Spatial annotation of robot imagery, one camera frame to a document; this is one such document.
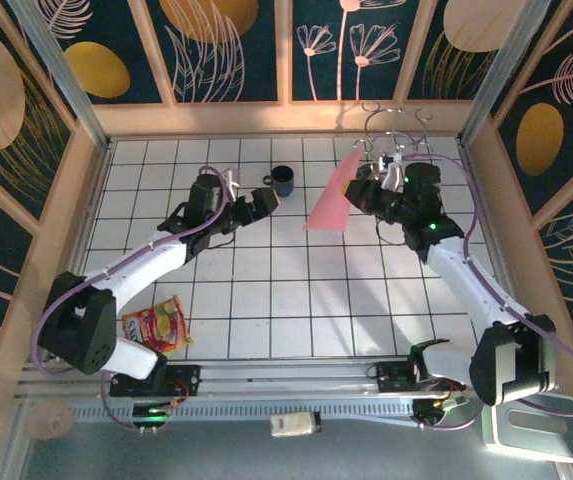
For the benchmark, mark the white adapter box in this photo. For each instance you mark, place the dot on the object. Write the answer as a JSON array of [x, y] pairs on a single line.
[[293, 425]]

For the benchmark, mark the dark blue mug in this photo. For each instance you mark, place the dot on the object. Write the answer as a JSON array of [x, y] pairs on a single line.
[[282, 181]]

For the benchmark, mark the grey metal stand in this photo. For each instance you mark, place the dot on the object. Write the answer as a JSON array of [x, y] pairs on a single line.
[[536, 440]]

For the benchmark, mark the pink paper sheet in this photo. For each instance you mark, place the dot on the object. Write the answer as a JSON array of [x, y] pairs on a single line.
[[333, 205]]

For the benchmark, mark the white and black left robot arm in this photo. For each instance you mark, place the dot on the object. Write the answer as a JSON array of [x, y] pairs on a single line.
[[136, 260]]

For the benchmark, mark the round wooden disc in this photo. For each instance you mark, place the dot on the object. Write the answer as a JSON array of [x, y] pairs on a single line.
[[48, 421]]

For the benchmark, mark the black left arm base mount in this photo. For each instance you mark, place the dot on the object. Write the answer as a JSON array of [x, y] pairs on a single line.
[[186, 381]]

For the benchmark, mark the aluminium mounting rail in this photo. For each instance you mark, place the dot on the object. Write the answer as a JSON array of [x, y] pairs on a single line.
[[286, 380]]

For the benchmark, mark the colourful fruit candy packet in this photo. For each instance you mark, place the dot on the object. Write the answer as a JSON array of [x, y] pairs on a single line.
[[158, 327]]

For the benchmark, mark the chrome mug tree stand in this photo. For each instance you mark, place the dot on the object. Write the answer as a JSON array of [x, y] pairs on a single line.
[[391, 137]]

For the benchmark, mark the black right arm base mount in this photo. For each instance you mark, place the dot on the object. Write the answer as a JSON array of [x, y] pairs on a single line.
[[391, 377]]

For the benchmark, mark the aluminium frame post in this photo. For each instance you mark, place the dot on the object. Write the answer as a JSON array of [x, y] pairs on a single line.
[[66, 75], [503, 65]]

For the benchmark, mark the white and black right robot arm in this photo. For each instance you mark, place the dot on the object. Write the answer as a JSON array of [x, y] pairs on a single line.
[[466, 280]]

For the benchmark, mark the black controller board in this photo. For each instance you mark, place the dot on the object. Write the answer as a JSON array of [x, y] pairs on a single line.
[[433, 411], [151, 417]]

